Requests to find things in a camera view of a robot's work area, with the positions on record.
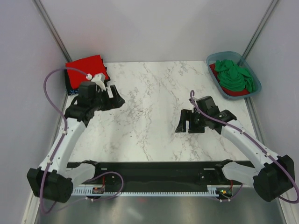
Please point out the green t shirt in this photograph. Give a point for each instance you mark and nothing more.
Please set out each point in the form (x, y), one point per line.
(233, 77)

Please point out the left aluminium frame post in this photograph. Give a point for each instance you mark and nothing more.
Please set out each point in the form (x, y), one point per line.
(51, 27)

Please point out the blue plastic basin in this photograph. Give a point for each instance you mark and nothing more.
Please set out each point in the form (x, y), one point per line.
(238, 59)

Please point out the red t shirt in basin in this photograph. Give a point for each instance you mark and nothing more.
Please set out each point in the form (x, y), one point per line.
(227, 91)

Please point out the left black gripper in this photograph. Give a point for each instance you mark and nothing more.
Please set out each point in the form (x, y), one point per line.
(117, 101)

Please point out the folded black t shirt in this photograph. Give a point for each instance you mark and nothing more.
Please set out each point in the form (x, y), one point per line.
(71, 91)

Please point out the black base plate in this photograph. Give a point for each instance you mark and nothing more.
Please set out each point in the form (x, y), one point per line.
(159, 176)

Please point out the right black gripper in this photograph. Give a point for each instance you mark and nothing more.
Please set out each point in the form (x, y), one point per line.
(185, 115)

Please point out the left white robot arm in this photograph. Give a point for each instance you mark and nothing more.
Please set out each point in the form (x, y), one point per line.
(52, 180)

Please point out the aluminium frame post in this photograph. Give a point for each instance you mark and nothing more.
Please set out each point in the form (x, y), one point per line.
(51, 27)
(262, 24)

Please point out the right aluminium frame post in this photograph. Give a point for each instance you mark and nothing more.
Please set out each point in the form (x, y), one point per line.
(262, 24)

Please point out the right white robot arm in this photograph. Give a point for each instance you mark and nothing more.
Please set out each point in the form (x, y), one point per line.
(271, 175)

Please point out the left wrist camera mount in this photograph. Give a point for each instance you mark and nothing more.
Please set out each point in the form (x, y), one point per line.
(98, 79)

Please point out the red t shirt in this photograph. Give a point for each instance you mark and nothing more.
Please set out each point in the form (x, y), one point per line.
(227, 91)
(90, 65)

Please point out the white slotted cable duct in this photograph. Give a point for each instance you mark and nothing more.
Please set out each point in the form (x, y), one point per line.
(92, 191)

